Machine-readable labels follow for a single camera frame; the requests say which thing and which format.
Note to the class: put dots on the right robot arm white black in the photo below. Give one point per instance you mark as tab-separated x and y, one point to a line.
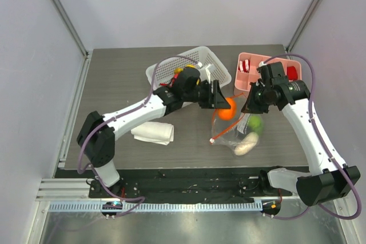
329	177

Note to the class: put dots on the white fake radish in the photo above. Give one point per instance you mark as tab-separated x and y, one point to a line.
247	144

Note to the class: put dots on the red fake apple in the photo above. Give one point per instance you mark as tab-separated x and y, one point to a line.
173	79

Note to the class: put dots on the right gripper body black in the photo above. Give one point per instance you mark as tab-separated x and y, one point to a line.
254	99

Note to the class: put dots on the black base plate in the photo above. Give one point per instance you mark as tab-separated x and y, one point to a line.
190	186

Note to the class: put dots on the red white striped item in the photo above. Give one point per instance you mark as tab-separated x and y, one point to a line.
244	66

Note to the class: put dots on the white slotted cable duct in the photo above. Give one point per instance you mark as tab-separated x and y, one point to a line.
113	206

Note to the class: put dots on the orange fake fruit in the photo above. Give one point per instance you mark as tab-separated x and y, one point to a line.
227	114

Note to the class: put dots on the pink compartment tray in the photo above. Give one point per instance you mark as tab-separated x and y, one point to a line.
242	80

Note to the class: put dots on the green fake fruit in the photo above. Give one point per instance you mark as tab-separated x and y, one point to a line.
255	124

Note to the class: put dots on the red item right compartment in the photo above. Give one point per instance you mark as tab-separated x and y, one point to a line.
292	73

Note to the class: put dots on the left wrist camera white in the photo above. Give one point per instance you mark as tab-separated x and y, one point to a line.
206	71

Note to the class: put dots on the yellow fake banana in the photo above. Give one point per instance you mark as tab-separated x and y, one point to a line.
187	77

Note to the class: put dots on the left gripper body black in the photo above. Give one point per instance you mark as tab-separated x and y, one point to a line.
205	99

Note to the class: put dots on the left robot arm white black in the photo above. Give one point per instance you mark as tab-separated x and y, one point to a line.
99	133

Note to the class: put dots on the folded white towel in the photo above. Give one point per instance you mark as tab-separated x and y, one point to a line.
154	132

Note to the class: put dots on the white perforated plastic basket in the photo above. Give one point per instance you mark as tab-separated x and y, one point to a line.
203	54

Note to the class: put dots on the clear zip bag orange seal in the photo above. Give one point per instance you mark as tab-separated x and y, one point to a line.
230	133

